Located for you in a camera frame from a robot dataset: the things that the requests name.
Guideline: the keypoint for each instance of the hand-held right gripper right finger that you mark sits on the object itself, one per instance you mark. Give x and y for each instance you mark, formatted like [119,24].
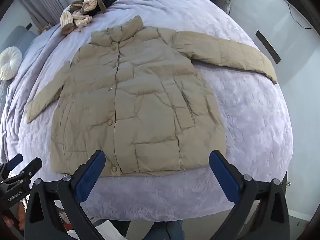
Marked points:
[223,177]

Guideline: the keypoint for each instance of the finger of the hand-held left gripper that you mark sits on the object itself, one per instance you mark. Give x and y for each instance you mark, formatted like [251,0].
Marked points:
[32,167]
[15,160]

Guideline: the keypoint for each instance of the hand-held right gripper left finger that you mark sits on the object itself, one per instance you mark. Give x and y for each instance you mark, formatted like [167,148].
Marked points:
[90,177]

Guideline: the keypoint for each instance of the beige puffer jacket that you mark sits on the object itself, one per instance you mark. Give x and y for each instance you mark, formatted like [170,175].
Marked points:
[150,92]

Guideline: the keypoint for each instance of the person's left hand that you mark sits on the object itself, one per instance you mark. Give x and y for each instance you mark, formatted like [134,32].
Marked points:
[8,222]

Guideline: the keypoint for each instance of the lilac embossed blanket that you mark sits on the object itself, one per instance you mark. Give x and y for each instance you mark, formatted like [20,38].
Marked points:
[250,117]

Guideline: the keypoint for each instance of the person's legs in jeans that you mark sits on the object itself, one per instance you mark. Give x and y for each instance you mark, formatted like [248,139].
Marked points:
[172,230]

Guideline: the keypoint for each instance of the round white pleated pillow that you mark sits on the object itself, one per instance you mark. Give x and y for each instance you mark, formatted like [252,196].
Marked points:
[10,62]

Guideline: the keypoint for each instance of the grey quilted headboard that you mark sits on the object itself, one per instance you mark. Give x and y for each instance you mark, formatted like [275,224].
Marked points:
[17,37]

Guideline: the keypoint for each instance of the small bedside items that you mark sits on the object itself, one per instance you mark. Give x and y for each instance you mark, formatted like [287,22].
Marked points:
[45,28]

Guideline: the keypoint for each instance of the grey curtain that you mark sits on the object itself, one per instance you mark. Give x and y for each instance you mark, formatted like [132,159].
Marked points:
[45,0]

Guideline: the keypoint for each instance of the cream striped fleece robe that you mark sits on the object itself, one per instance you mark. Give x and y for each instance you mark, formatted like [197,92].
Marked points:
[87,3]

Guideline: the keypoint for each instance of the black wall switch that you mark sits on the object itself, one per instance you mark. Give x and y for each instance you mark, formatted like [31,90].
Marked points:
[29,26]

